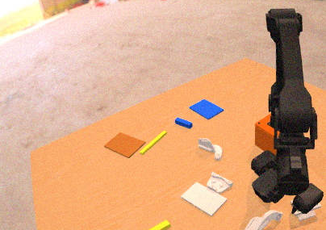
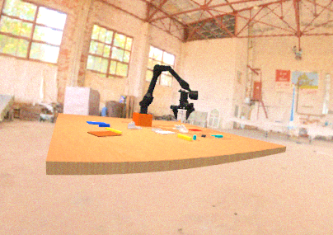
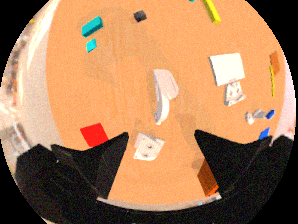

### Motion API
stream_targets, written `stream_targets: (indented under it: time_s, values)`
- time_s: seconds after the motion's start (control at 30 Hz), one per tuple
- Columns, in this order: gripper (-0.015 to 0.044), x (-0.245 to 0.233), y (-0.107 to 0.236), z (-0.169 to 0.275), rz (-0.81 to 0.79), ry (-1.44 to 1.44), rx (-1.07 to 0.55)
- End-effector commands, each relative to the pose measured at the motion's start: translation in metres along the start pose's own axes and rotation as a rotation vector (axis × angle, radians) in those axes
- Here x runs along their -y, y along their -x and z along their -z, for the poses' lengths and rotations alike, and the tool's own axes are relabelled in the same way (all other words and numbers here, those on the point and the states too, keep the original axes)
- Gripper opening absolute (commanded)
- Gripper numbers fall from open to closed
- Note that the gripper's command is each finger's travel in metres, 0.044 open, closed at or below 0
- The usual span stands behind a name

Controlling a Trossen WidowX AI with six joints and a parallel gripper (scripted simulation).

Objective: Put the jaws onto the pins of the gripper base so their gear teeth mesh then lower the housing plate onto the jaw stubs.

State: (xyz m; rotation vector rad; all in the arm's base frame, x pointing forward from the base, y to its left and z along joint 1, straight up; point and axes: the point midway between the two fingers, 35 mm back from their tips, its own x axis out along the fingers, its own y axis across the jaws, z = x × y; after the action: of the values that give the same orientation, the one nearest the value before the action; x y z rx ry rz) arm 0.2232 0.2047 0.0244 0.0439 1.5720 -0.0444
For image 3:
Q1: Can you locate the teal rectangular block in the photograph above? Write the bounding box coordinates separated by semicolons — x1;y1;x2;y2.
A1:
81;15;104;37

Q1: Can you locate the yellow rectangular bar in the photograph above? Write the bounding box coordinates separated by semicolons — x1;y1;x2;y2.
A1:
202;0;221;24

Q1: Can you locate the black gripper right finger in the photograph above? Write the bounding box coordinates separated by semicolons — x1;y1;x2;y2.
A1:
194;129;274;194

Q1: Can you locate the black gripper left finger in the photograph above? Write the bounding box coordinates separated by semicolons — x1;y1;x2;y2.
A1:
49;132;129;200

